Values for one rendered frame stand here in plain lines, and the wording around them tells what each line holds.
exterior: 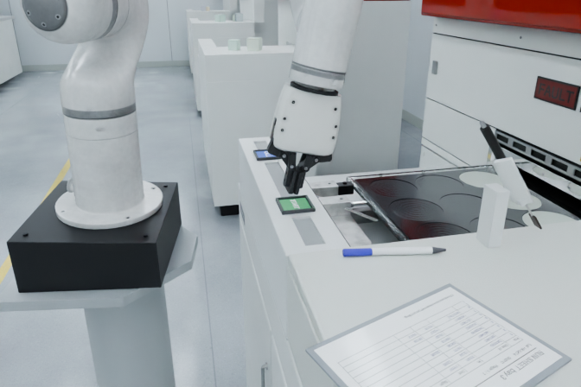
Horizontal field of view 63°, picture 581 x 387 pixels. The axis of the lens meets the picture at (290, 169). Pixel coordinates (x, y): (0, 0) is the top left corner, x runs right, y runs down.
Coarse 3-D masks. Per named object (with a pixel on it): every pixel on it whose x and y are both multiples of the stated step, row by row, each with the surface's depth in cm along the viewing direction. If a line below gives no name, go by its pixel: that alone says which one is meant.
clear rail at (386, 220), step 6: (348, 180) 106; (354, 186) 103; (360, 192) 100; (366, 198) 97; (372, 204) 94; (372, 210) 93; (378, 210) 91; (378, 216) 90; (384, 216) 89; (384, 222) 88; (390, 222) 86; (390, 228) 85; (396, 228) 84; (396, 234) 83; (402, 234) 82; (402, 240) 81
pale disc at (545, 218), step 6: (528, 216) 89; (540, 216) 89; (546, 216) 89; (552, 216) 89; (558, 216) 89; (564, 216) 89; (528, 222) 87; (540, 222) 87; (546, 222) 87; (552, 222) 87; (558, 222) 87
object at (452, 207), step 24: (480, 168) 113; (384, 192) 100; (408, 192) 100; (432, 192) 100; (456, 192) 100; (480, 192) 100; (408, 216) 90; (432, 216) 90; (456, 216) 89; (576, 216) 89
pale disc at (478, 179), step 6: (462, 174) 109; (468, 174) 109; (474, 174) 109; (480, 174) 109; (486, 174) 109; (492, 174) 109; (462, 180) 106; (468, 180) 106; (474, 180) 106; (480, 180) 106; (486, 180) 106; (492, 180) 106; (498, 180) 106; (480, 186) 103
